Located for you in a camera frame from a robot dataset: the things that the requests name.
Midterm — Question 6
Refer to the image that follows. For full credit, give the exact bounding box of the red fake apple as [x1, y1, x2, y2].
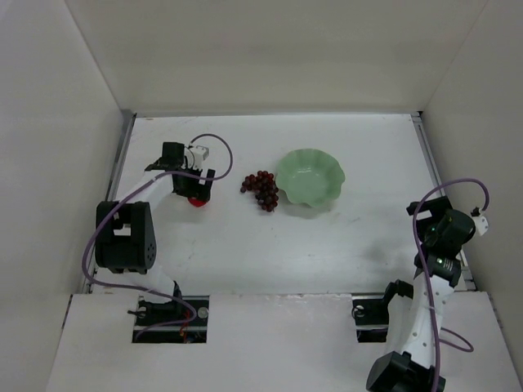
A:
[188, 198, 208, 208]

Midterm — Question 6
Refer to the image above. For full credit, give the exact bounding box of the dark red fake grape bunch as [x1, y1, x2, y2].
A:
[239, 171, 279, 213]

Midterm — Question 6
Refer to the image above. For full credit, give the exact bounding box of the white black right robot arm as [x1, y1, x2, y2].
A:
[366, 196, 476, 391]

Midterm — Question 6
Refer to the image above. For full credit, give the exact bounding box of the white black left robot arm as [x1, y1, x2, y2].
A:
[94, 142, 216, 304]

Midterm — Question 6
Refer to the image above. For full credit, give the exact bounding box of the green wavy fruit bowl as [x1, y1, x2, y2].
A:
[275, 149, 346, 207]

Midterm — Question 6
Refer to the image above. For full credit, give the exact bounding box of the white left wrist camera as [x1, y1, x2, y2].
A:
[190, 145, 210, 162]

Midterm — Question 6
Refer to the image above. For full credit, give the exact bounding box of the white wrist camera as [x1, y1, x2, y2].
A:
[190, 145, 210, 162]
[471, 207, 489, 236]

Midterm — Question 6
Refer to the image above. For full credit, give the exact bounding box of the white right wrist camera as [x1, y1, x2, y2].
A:
[471, 207, 489, 236]

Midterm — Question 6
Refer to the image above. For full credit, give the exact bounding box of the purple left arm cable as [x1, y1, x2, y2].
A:
[82, 134, 235, 340]

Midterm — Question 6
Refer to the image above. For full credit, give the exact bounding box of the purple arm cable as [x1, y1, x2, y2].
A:
[82, 134, 235, 340]
[411, 177, 490, 392]

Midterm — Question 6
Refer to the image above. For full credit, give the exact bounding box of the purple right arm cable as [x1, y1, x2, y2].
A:
[411, 177, 490, 392]

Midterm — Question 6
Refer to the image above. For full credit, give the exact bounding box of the aluminium table edge rail right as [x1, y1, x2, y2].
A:
[411, 110, 477, 292]

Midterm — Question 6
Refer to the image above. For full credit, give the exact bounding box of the aluminium table edge rail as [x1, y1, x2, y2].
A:
[80, 109, 136, 294]
[411, 110, 477, 292]

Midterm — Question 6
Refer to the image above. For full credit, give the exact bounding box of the aluminium table edge rail left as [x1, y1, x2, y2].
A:
[80, 109, 136, 294]

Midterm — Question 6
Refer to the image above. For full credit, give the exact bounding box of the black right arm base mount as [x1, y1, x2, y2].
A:
[351, 296, 389, 343]

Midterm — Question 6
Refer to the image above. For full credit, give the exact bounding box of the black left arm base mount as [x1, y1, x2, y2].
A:
[128, 296, 210, 344]

